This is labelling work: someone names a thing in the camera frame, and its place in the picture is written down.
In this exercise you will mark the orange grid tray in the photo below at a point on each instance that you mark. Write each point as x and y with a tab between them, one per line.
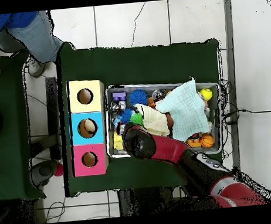
151	102

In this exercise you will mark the cream waffle cloth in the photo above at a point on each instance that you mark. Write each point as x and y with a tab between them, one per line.
155	122

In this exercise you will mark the blue spiky rubber ball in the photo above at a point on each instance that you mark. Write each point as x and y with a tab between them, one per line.
137	97
126	115

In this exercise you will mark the person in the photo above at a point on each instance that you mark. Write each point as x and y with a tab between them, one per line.
34	38

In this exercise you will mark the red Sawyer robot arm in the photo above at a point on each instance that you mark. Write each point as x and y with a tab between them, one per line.
166	147

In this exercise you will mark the black upright panel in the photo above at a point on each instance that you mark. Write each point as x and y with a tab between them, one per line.
52	100

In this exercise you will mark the grey object with red knob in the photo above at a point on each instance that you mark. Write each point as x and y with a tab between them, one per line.
45	171

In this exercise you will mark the wooden box with three holes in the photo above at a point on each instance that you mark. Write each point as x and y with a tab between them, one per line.
97	103

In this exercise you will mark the crushed black drink can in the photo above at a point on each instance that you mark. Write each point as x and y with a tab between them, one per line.
118	106

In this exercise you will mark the orange toy basketball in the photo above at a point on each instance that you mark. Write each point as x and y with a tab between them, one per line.
207	141

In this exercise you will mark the bottle with blue label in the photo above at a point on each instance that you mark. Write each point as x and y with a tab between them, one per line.
117	123

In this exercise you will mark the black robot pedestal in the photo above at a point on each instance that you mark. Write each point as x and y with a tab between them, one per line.
138	203

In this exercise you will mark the purple toy brick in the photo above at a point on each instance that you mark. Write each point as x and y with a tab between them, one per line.
119	96

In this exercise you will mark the yellow smiley ball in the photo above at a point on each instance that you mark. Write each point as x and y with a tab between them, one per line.
206	94

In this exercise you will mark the dark green table cloth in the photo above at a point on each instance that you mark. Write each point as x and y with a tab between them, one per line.
12	162
145	64

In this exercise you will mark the light blue waffle cloth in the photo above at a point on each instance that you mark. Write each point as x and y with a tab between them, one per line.
187	109

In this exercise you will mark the large green spiky ball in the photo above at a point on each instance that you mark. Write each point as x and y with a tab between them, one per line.
137	119

